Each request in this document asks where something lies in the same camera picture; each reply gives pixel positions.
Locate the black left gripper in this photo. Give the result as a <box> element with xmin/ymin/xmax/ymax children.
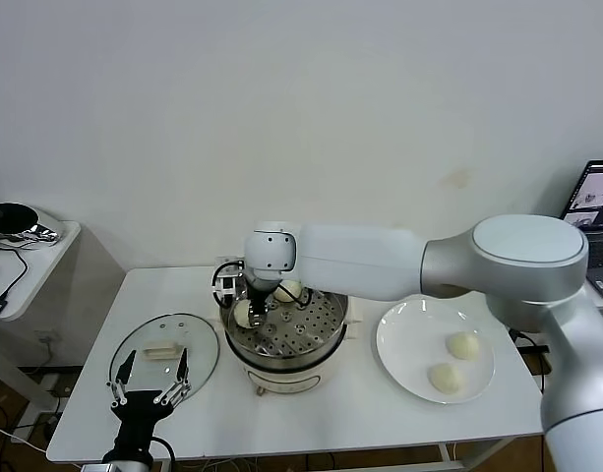
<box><xmin>105</xmin><ymin>345</ymin><xmax>193</xmax><ymax>462</ymax></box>

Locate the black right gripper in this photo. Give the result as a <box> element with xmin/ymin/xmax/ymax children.
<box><xmin>245</xmin><ymin>276</ymin><xmax>281</xmax><ymax>330</ymax></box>

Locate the white steamed baozi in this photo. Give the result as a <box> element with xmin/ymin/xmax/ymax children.
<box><xmin>445</xmin><ymin>331</ymin><xmax>481</xmax><ymax>362</ymax></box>
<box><xmin>233</xmin><ymin>300</ymin><xmax>256</xmax><ymax>328</ymax></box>
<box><xmin>273</xmin><ymin>279</ymin><xmax>305</xmax><ymax>303</ymax></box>
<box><xmin>428</xmin><ymin>363</ymin><xmax>466</xmax><ymax>396</ymax></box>

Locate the round glass pot lid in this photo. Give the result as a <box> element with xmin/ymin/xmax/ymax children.
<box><xmin>108</xmin><ymin>313</ymin><xmax>221</xmax><ymax>412</ymax></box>

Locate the stainless steel steamer basket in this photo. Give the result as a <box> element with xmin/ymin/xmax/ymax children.
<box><xmin>218</xmin><ymin>267</ymin><xmax>351</xmax><ymax>366</ymax></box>

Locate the cream electric cooking pot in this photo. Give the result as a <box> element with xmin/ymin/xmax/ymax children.
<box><xmin>206</xmin><ymin>293</ymin><xmax>366</xmax><ymax>397</ymax></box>

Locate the white round plate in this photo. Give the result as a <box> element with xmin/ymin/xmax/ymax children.
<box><xmin>376</xmin><ymin>297</ymin><xmax>497</xmax><ymax>406</ymax></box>

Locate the white side table with headset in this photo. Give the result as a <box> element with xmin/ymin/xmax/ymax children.
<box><xmin>0</xmin><ymin>220</ymin><xmax>85</xmax><ymax>443</ymax></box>

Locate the shiny chrome black device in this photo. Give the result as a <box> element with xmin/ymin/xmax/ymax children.
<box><xmin>0</xmin><ymin>202</ymin><xmax>68</xmax><ymax>248</ymax></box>

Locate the grey open laptop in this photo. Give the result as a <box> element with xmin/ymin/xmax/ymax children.
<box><xmin>561</xmin><ymin>159</ymin><xmax>603</xmax><ymax>301</ymax></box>

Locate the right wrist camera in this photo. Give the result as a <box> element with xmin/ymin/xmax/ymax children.
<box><xmin>211</xmin><ymin>254</ymin><xmax>247</xmax><ymax>307</ymax></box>

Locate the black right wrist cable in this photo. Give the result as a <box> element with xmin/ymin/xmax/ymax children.
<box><xmin>279</xmin><ymin>282</ymin><xmax>316</xmax><ymax>312</ymax></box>

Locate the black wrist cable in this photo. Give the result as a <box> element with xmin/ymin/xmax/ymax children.
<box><xmin>151</xmin><ymin>436</ymin><xmax>177</xmax><ymax>466</ymax></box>
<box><xmin>279</xmin><ymin>282</ymin><xmax>316</xmax><ymax>312</ymax></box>

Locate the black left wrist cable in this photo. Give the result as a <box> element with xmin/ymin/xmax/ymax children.
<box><xmin>151</xmin><ymin>436</ymin><xmax>177</xmax><ymax>466</ymax></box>

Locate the black cable on side table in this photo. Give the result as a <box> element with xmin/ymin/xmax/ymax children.
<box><xmin>0</xmin><ymin>244</ymin><xmax>30</xmax><ymax>304</ymax></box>

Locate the white main table frame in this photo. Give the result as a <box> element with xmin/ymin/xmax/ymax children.
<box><xmin>49</xmin><ymin>435</ymin><xmax>516</xmax><ymax>472</ymax></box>

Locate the black adapter cable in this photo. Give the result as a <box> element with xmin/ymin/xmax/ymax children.
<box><xmin>510</xmin><ymin>328</ymin><xmax>551</xmax><ymax>392</ymax></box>

